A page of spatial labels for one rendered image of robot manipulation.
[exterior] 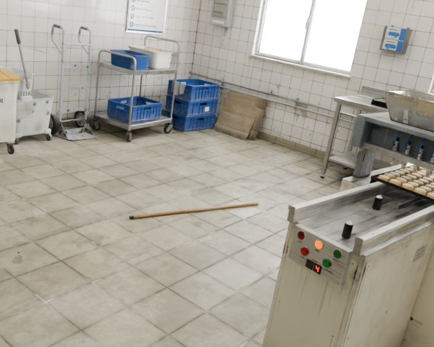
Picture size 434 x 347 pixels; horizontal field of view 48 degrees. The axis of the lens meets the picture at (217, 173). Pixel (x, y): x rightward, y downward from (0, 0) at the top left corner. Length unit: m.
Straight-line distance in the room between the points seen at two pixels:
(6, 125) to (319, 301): 3.54
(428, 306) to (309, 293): 0.75
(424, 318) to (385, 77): 3.68
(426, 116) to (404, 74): 3.34
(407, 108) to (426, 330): 1.05
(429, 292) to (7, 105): 3.71
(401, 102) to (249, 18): 4.44
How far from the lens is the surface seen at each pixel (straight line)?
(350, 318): 1.92
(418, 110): 2.42
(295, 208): 1.85
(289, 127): 6.34
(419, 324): 2.59
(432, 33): 5.68
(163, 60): 5.84
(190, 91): 6.17
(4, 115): 4.76
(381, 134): 2.54
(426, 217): 2.20
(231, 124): 6.50
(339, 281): 1.83
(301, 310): 2.01
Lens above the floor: 1.57
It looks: 19 degrees down
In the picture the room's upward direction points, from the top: 9 degrees clockwise
